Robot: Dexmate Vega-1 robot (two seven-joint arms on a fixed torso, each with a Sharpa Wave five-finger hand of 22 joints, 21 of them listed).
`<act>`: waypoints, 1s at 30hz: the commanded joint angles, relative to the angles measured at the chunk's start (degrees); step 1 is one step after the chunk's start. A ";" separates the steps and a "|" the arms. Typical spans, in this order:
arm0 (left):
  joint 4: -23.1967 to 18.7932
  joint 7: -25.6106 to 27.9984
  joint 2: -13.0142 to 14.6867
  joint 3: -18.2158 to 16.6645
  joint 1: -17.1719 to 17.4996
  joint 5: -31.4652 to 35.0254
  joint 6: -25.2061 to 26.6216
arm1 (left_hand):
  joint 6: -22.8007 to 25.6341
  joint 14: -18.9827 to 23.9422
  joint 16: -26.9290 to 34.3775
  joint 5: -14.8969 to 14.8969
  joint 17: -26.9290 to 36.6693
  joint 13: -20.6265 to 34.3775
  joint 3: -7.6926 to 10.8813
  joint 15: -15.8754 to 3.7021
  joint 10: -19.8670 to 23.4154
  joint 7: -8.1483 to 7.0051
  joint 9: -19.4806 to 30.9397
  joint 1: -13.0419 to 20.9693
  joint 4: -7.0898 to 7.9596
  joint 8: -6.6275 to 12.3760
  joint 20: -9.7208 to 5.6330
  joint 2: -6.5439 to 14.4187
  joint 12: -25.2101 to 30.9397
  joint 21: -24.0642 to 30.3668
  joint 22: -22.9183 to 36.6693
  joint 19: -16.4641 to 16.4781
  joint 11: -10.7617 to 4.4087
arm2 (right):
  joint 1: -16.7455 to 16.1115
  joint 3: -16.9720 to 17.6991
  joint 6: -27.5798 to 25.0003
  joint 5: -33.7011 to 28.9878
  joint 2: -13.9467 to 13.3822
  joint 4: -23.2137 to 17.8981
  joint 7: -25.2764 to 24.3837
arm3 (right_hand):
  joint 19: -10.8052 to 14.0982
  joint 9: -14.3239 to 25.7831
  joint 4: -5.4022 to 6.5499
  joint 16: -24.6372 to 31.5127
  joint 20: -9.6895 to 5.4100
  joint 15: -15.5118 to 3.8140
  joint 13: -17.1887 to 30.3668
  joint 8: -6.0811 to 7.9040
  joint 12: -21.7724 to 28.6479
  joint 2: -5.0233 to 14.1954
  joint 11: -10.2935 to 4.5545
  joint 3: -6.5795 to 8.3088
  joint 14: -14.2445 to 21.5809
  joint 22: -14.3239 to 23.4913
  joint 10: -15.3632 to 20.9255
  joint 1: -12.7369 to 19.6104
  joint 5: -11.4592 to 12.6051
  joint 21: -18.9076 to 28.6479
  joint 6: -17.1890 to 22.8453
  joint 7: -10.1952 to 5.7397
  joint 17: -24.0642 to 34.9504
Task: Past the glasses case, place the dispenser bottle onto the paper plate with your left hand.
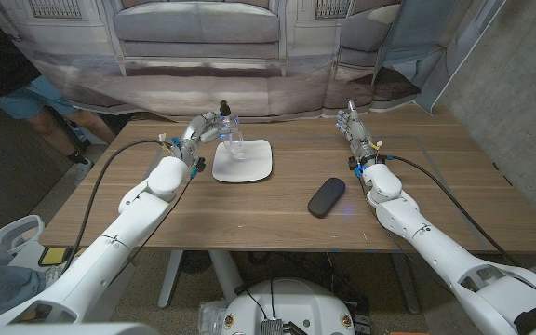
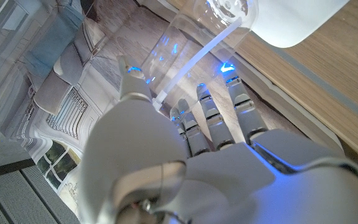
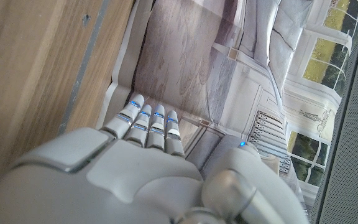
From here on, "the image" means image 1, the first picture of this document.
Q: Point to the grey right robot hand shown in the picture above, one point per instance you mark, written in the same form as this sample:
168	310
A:
361	137

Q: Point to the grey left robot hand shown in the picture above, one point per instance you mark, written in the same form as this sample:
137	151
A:
196	135

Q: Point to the clear dispenser bottle black pump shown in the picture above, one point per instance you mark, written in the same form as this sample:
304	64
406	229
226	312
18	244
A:
236	144

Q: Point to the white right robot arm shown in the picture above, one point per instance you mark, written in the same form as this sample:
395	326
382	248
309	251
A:
435	242

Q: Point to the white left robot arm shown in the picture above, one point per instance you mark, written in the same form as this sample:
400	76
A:
119	232

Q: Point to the white square paper plate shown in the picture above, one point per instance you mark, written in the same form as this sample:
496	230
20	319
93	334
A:
254	167

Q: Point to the black glasses case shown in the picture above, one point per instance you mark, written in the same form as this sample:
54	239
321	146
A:
326	197

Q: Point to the printed living room backdrop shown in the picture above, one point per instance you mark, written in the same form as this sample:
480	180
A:
203	70

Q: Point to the black ribbed round object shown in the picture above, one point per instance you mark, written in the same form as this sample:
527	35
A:
196	261

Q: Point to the white table column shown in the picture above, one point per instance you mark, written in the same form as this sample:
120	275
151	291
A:
226	274

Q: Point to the white slanted table leg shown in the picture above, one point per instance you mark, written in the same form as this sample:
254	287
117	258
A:
170	279

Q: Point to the grey table leg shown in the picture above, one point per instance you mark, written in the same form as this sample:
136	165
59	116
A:
406	284

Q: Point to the person in black shirt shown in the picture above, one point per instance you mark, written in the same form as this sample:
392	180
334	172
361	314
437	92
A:
30	97

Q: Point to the clear plastic container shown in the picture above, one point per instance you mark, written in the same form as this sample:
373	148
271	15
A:
208	316

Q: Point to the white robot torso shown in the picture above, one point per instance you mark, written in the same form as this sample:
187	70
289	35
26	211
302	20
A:
291	307

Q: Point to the yellow black flat object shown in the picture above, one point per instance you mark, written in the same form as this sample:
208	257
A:
54	256

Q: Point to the dark partition panel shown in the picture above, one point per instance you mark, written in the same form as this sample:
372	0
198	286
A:
3	177

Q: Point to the metal finned module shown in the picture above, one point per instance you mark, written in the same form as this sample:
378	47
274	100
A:
272	327

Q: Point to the white grey chair frame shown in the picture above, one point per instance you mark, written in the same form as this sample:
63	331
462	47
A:
14	230

